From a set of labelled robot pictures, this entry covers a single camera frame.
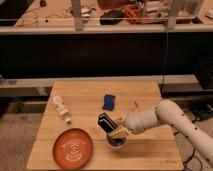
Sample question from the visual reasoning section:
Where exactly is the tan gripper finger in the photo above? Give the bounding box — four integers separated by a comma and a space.
108, 127, 130, 139
113, 117, 124, 126

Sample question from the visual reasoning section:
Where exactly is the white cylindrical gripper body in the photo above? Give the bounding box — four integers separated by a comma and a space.
123, 108, 158, 134

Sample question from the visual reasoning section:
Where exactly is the black whiteboard eraser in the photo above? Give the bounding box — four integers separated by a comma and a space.
98, 113, 117, 133

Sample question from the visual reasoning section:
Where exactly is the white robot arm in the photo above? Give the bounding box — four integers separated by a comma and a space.
108, 99, 213, 167

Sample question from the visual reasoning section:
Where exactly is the blue rectangular block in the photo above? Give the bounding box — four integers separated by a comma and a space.
103, 94, 115, 111

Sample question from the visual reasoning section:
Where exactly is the orange plate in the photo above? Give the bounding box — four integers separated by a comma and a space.
52, 128, 93, 170

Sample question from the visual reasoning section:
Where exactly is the clear plastic bottle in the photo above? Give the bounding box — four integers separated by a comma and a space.
52, 96, 72, 124

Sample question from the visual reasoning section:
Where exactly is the black object on bench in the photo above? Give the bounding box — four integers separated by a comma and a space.
100, 9, 124, 25

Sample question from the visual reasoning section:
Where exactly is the orange tool on bench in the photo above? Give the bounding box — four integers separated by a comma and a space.
124, 5, 141, 24

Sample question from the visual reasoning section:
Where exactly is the black floor cable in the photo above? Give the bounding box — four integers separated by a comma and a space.
181, 126, 204, 171

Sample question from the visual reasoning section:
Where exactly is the blue hanging cable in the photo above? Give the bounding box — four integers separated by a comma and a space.
161, 20, 170, 88

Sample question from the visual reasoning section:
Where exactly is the grey metal post right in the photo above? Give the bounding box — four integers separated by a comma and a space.
167, 0, 182, 29

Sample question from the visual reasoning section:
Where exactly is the grey metal post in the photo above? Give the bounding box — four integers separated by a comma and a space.
71, 0, 84, 31
167, 0, 182, 29

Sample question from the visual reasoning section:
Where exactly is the grey metal post left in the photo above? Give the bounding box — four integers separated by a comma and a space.
71, 0, 84, 31

